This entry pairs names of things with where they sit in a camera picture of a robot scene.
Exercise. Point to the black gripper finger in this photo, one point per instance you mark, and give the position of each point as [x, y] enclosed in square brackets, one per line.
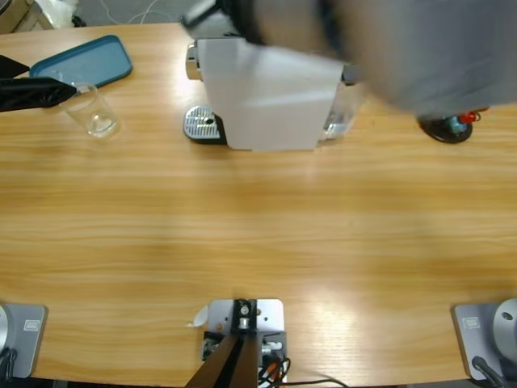
[10, 66]
[32, 95]

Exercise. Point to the clear drinking glass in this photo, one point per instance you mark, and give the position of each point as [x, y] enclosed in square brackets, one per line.
[93, 117]

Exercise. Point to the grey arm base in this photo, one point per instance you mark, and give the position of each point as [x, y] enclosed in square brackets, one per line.
[484, 327]
[24, 335]

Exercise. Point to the white coffee machine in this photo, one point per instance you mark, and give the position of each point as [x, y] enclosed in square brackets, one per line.
[266, 105]

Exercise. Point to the blue coffee capsule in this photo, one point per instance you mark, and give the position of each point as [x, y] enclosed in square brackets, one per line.
[456, 123]

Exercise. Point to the red coffee capsule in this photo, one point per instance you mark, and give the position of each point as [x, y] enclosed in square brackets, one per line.
[469, 117]

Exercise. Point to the brown cardboard box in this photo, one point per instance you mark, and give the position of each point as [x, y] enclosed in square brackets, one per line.
[16, 16]

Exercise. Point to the teal plastic tray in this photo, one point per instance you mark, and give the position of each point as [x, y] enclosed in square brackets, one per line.
[97, 60]

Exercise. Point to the white plastic bag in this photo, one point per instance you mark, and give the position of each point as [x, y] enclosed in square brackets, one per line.
[56, 10]

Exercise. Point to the white paper tab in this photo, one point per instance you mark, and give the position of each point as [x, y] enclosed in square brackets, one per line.
[200, 317]

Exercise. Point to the clear water tank black lid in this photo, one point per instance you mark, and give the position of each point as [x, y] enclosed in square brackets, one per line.
[343, 113]

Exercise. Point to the black capsule holder with rods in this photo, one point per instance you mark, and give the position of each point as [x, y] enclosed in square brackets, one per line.
[444, 131]

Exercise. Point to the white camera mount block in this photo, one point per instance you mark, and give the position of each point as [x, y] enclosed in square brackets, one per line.
[268, 313]

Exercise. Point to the dark camera post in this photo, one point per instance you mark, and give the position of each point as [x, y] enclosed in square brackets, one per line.
[230, 363]

